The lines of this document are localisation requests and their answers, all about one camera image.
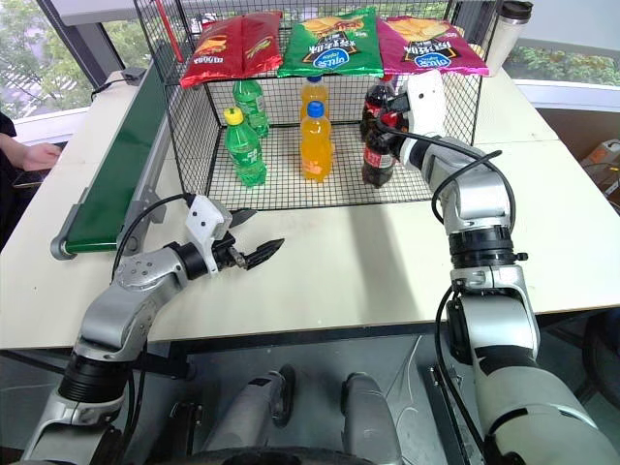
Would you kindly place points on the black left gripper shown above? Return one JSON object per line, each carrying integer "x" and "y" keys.
{"x": 226, "y": 254}

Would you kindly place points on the black wheel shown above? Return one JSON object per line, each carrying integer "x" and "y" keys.
{"x": 603, "y": 358}

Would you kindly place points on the bystander bare hand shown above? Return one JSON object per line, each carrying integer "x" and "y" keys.
{"x": 41, "y": 156}

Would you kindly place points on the red chips bag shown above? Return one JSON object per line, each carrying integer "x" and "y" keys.
{"x": 259, "y": 43}
{"x": 210, "y": 55}

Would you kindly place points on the cardboard box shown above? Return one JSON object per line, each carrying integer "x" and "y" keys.
{"x": 603, "y": 164}

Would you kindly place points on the green soda bottle yellow cap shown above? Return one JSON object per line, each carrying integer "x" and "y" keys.
{"x": 246, "y": 155}

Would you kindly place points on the dark rounded robot base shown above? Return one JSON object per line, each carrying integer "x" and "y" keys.
{"x": 290, "y": 457}

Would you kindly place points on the silver right robot leg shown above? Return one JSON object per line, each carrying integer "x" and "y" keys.
{"x": 368, "y": 416}

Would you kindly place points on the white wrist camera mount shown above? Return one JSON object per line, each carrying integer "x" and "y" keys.
{"x": 427, "y": 109}
{"x": 204, "y": 220}

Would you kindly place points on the red pole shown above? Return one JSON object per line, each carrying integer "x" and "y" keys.
{"x": 169, "y": 34}

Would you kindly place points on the orange soda bottle blue cap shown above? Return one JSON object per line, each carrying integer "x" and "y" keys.
{"x": 315, "y": 94}
{"x": 316, "y": 145}

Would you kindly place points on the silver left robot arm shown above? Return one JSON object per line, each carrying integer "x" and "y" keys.
{"x": 121, "y": 310}

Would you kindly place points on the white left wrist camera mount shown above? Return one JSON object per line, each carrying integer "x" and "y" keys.
{"x": 204, "y": 220}

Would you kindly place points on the black power adapter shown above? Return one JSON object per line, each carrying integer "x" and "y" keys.
{"x": 133, "y": 76}

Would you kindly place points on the silver robot leg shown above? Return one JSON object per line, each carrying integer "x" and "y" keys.
{"x": 247, "y": 412}
{"x": 368, "y": 416}

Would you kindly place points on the green conveyor belt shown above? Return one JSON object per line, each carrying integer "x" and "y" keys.
{"x": 118, "y": 160}

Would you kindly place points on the cola bottle with red label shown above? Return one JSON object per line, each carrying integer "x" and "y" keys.
{"x": 374, "y": 99}
{"x": 380, "y": 160}

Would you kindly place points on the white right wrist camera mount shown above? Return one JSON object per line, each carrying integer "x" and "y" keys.
{"x": 427, "y": 109}

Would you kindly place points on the silver left robot leg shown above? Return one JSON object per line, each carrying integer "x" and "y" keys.
{"x": 247, "y": 412}

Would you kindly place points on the dark phone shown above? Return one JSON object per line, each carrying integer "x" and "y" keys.
{"x": 29, "y": 180}

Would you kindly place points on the green chips bag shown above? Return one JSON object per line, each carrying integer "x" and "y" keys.
{"x": 329, "y": 46}

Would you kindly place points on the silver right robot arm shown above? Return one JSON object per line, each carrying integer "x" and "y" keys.
{"x": 489, "y": 339}

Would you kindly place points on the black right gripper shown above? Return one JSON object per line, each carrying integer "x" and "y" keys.
{"x": 400, "y": 104}

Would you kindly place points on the white tumbler with black lid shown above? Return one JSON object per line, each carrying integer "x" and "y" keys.
{"x": 506, "y": 41}

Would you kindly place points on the magenta chips bag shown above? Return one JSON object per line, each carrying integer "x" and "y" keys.
{"x": 426, "y": 46}

